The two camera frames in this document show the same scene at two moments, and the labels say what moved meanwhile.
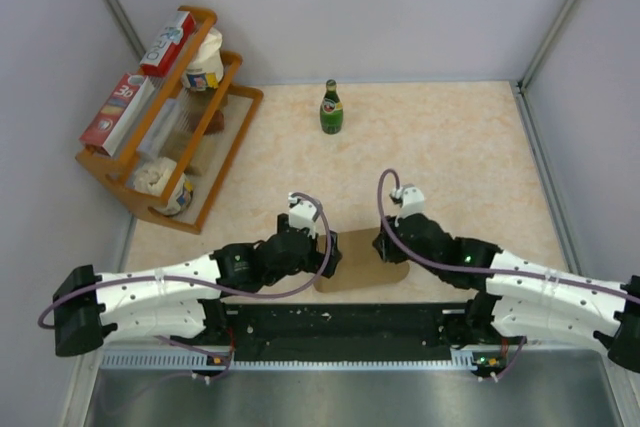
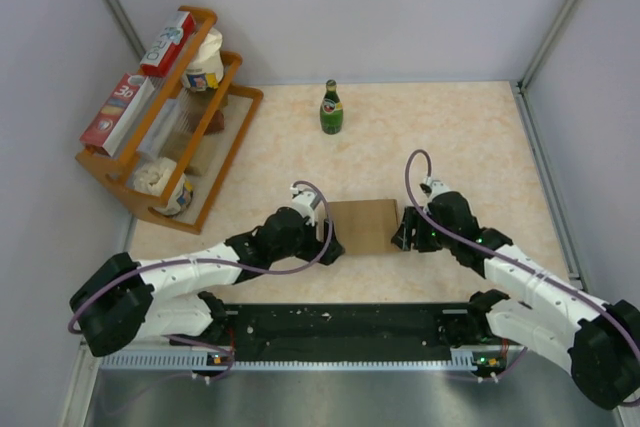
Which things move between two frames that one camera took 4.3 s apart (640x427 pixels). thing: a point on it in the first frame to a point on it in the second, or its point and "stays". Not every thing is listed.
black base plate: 340,332 stays
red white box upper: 159,61 stays
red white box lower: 110,126 stays
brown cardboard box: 361,264 to 365,226
